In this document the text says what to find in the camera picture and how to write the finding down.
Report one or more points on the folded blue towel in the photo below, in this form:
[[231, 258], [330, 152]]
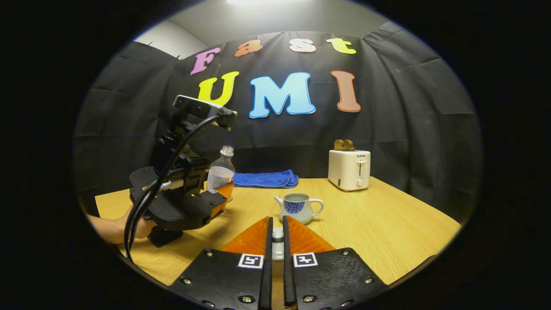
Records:
[[264, 178]]

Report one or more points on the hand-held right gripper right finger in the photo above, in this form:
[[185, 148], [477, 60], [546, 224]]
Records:
[[289, 267]]

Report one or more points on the white toaster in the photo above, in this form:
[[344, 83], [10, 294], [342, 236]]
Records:
[[346, 170]]

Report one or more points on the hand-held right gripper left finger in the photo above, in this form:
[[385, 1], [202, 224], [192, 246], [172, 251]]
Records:
[[267, 267]]

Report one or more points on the white blue-flowered teacup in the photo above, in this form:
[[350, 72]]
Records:
[[301, 213]]

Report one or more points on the clear plastic water bottle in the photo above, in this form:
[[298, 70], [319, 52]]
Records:
[[221, 172]]

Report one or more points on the brown toast slice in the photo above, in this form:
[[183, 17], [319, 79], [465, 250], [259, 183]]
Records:
[[340, 145], [349, 145]]

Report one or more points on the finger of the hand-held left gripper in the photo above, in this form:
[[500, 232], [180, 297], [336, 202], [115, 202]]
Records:
[[224, 193]]

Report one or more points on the ceiling light panel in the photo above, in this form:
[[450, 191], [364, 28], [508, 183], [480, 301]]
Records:
[[249, 1]]

